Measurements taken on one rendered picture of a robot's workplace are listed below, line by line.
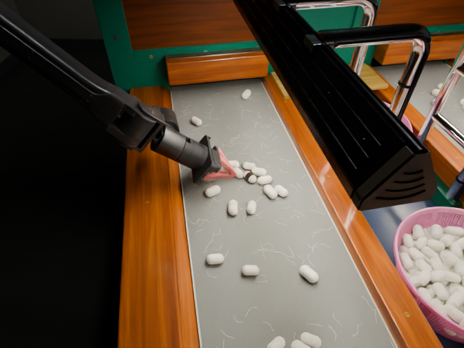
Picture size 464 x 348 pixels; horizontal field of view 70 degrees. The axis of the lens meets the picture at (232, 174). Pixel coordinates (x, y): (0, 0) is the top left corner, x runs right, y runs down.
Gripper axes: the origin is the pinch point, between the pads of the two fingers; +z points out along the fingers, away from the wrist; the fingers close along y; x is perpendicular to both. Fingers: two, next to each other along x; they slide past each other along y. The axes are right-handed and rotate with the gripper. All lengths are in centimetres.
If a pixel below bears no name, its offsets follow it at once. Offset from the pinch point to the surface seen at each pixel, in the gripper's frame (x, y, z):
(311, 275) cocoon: -5.8, -27.6, 7.0
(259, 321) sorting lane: 2.4, -32.9, 0.4
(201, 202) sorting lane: 6.3, -6.0, -4.8
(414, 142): -33, -35, -15
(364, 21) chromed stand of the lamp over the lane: -39.7, 1.5, -1.9
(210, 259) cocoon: 5.2, -21.1, -5.8
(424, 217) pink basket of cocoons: -23.1, -19.0, 28.6
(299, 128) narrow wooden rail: -13.8, 12.7, 14.8
